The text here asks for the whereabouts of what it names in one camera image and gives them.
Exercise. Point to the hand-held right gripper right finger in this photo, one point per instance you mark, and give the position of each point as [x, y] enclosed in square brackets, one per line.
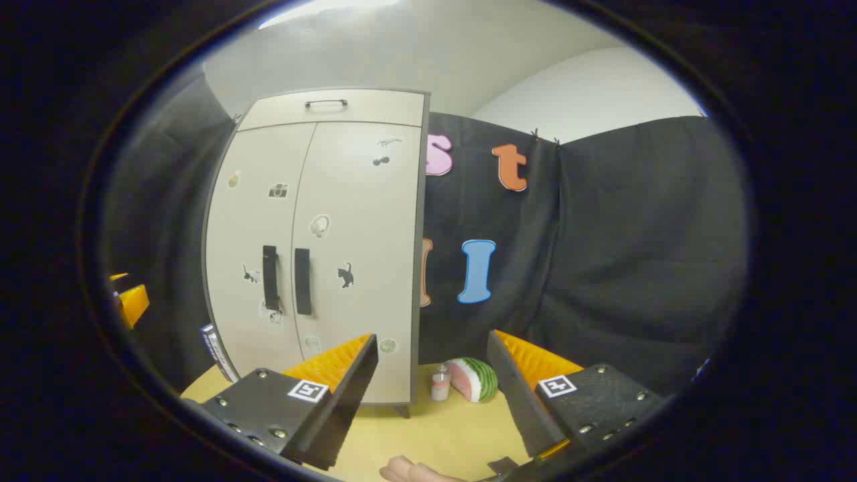
[519, 395]

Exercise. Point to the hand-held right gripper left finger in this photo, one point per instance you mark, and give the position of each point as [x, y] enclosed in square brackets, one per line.
[348, 395]

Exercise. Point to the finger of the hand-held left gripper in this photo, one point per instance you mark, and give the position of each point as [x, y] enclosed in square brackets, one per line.
[134, 302]

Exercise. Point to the grey double-door shoe cabinet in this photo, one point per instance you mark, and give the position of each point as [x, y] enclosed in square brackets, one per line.
[418, 268]

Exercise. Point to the cabinet door black cat sticker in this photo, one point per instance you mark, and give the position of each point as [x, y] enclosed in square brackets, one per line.
[361, 201]

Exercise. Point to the toy watermelon slice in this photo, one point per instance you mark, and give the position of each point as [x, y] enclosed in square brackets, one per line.
[477, 380]

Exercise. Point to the small pink-label bottle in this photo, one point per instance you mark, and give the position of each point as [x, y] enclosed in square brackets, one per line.
[440, 385]

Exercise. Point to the blue and white boxes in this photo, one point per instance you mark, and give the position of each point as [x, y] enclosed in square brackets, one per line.
[219, 355]

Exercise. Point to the black backdrop cloth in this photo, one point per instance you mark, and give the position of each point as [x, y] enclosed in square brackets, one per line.
[636, 234]

